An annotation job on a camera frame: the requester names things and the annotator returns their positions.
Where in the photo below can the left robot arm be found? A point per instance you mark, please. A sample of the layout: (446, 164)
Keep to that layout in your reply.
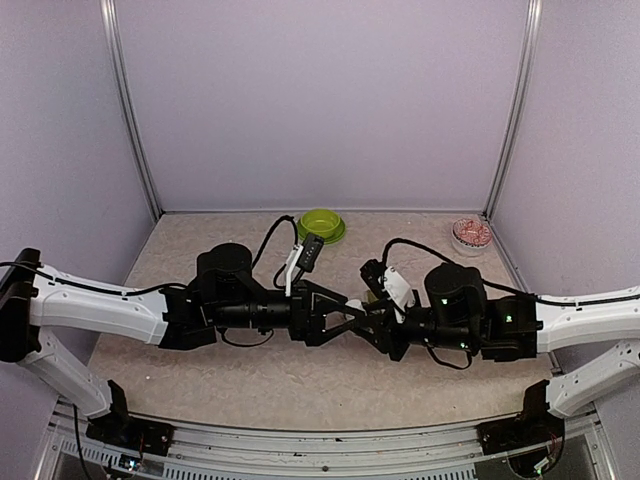
(35, 298)

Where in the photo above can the right aluminium frame post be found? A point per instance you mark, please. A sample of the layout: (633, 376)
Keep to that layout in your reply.
(517, 107)

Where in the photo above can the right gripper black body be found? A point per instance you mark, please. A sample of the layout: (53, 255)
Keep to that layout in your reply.
(390, 336)

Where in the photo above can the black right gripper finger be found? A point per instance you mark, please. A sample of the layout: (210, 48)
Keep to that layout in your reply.
(379, 312)
(378, 336)

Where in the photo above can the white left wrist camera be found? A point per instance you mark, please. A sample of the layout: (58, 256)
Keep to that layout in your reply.
(302, 259)

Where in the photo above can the green bowl with saucer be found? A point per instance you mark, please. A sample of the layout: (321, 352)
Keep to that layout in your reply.
(322, 222)

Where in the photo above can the aluminium frame post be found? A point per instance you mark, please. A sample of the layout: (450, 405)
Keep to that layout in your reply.
(517, 107)
(111, 27)

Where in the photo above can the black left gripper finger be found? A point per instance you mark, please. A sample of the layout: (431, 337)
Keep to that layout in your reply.
(322, 297)
(328, 334)

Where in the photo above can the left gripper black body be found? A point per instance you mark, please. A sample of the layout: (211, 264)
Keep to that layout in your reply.
(301, 330)

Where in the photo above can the red patterned ceramic bowl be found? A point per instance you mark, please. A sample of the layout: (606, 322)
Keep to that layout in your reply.
(470, 237)

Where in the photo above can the green weekly pill organizer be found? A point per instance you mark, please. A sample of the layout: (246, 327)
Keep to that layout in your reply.
(370, 297)

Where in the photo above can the left aluminium frame post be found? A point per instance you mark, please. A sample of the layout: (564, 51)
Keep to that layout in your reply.
(111, 27)

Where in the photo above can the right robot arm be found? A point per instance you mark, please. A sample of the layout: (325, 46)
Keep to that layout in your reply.
(460, 316)

